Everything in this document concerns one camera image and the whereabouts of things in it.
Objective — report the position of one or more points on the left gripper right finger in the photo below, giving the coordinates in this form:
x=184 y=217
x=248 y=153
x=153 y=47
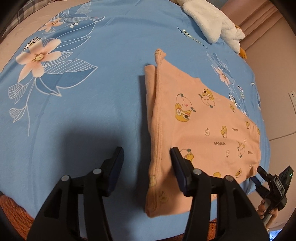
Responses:
x=237 y=218

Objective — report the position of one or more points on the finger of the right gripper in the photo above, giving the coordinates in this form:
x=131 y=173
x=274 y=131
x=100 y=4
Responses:
x=259 y=188
x=265 y=176

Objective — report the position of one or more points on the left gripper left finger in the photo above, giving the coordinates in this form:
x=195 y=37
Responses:
x=58 y=217

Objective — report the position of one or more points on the pink duck print shirt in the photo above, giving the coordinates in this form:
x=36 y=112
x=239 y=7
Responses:
x=207 y=128

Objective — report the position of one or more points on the blue floral blanket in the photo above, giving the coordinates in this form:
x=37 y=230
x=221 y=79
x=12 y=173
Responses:
x=75 y=90

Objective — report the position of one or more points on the pink and blue curtains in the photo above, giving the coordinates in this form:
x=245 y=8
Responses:
x=254 y=17

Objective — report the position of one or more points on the white plush goose toy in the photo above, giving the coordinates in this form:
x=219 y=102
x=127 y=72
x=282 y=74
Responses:
x=214 y=24

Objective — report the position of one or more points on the pink bed sheet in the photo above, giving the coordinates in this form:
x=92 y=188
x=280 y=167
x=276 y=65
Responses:
x=30 y=25

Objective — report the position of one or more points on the plaid grey quilt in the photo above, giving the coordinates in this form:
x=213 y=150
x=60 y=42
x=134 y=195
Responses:
x=20 y=11

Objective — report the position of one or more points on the white wall power strip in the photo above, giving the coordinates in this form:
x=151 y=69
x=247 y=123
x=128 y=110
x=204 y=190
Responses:
x=292 y=96

